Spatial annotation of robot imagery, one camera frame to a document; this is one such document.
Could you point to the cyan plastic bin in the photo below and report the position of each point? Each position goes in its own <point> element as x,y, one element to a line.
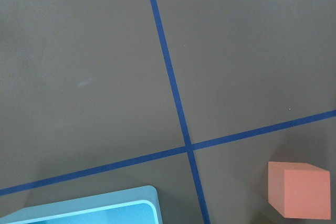
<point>135,205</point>

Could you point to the near orange foam block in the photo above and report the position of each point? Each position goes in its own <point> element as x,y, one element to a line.
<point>299,190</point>

